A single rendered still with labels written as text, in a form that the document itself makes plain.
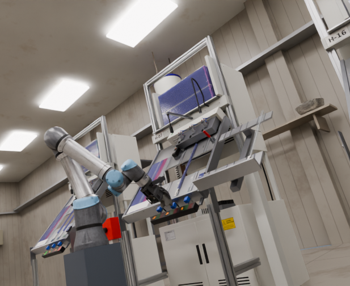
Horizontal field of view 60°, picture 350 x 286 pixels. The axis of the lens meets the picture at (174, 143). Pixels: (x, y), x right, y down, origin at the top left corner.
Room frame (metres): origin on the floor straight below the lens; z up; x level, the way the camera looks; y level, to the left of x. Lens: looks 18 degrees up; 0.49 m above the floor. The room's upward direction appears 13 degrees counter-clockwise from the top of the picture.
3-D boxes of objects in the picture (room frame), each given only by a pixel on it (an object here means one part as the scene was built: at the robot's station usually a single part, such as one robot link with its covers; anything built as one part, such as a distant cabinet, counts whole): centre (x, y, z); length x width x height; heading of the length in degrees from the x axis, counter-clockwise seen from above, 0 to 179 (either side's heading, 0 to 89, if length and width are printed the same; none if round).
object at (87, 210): (1.40, 0.46, 0.72); 0.13 x 0.12 x 0.14; 5
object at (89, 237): (1.39, 0.46, 0.60); 0.15 x 0.15 x 0.10
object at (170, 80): (5.50, -0.13, 3.21); 0.59 x 0.58 x 0.71; 49
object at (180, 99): (2.19, -0.19, 1.52); 0.51 x 0.13 x 0.27; 50
